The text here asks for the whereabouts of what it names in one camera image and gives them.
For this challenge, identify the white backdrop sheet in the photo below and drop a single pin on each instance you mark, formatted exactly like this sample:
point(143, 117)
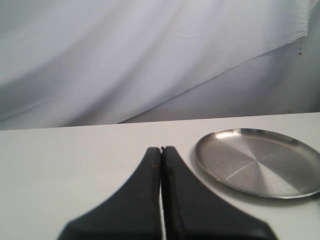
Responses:
point(92, 62)

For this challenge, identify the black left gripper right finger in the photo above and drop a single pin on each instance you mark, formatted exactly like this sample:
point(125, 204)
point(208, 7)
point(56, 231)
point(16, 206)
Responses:
point(193, 212)

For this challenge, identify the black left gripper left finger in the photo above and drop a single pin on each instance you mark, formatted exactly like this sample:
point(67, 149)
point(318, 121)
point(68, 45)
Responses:
point(131, 213)

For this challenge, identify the round steel plate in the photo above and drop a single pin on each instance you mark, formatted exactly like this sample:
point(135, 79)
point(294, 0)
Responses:
point(260, 163)

